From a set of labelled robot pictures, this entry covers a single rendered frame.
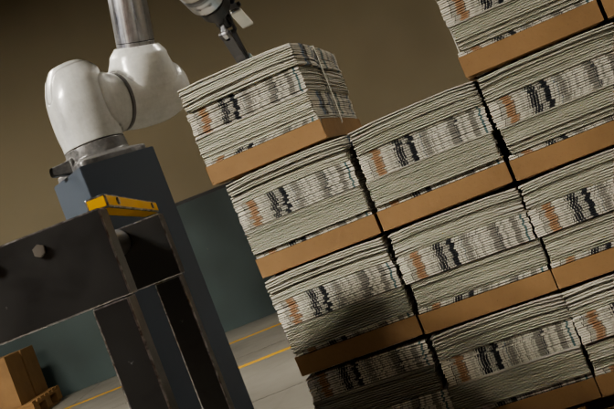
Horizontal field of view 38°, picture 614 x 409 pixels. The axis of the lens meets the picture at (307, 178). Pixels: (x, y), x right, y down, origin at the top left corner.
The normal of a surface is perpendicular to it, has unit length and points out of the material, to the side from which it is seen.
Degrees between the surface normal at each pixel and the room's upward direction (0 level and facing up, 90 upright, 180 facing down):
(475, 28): 90
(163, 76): 106
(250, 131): 91
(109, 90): 87
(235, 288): 90
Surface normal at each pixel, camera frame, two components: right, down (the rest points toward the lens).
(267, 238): -0.28, 0.07
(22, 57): 0.01, -0.05
